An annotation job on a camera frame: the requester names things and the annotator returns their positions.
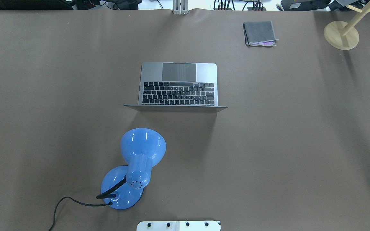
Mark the aluminium frame post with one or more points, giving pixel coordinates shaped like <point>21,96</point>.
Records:
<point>180,7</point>

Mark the grey laptop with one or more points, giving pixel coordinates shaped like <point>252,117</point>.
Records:
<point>178,87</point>

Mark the folded grey cloth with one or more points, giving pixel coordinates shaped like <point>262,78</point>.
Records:
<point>259,34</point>

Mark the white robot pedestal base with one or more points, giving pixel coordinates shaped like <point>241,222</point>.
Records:
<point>185,225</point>

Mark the blue desk lamp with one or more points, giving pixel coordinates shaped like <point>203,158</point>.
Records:
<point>123,186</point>

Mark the wooden cup rack stand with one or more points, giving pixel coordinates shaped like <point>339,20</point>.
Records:
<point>343,35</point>

